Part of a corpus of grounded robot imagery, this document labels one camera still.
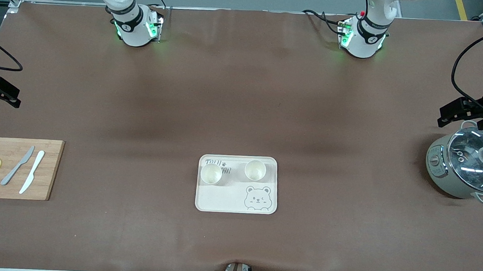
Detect white IKEA cup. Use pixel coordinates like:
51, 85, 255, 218
200, 163, 224, 186
244, 159, 267, 182

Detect right arm base connector plate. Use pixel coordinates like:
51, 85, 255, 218
146, 5, 166, 43

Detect left arm base connector plate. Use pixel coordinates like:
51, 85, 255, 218
337, 17, 354, 49

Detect glass pot lid with knob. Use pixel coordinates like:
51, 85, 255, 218
446, 126, 483, 192

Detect grey-green electric cooking pot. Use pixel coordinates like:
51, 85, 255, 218
423, 118, 483, 205

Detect grey plastic knife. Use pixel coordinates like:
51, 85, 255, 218
0, 144, 35, 188

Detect white plastic knife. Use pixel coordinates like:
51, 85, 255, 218
19, 149, 46, 196

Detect wooden cutting board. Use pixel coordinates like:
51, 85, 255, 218
0, 137, 65, 203

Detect white tray with bear print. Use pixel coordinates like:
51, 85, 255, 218
194, 152, 280, 216

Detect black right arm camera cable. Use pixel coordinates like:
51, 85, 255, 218
0, 33, 25, 72

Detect black left base cables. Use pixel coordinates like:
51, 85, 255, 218
301, 8, 348, 36

